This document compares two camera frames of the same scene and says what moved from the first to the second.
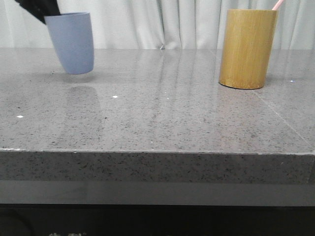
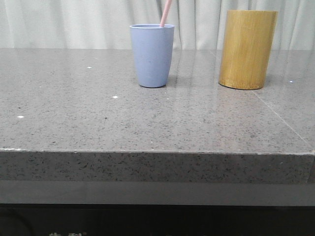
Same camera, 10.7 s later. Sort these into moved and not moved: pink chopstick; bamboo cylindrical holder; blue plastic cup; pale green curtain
Moved: pink chopstick; blue plastic cup
Not moved: bamboo cylindrical holder; pale green curtain
